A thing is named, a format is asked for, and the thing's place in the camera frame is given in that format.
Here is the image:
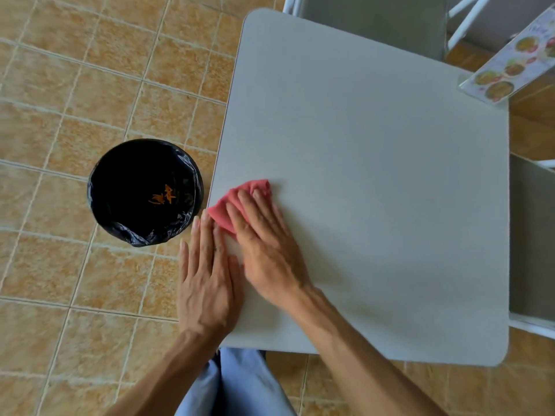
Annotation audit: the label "person's left hand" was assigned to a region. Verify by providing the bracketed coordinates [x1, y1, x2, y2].
[177, 209, 245, 339]

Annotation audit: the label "person's right hand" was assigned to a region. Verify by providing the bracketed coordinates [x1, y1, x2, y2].
[225, 189, 314, 313]

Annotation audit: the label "red cleaning cloth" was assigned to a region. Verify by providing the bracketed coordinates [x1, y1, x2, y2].
[207, 179, 273, 235]

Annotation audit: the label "person's right forearm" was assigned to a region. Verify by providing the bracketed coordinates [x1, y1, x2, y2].
[284, 287, 448, 416]

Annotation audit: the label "person's left forearm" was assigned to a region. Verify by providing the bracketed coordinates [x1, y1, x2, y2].
[105, 329, 227, 416]

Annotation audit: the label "orange scraps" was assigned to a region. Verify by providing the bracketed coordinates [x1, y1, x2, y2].
[148, 184, 177, 206]

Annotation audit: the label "bin with black bag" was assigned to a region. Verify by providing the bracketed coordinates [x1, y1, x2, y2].
[87, 138, 205, 248]

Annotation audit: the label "person's light blue trousers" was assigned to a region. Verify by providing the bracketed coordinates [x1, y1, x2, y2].
[175, 347, 298, 416]

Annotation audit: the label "laminated picture menu stand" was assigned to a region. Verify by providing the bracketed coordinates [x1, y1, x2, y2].
[458, 3, 555, 105]

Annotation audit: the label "grey chair with white frame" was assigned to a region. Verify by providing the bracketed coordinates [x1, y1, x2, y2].
[508, 153, 555, 341]
[283, 0, 450, 62]

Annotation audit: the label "white chair frame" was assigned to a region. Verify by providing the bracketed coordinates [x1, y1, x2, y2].
[447, 0, 496, 51]

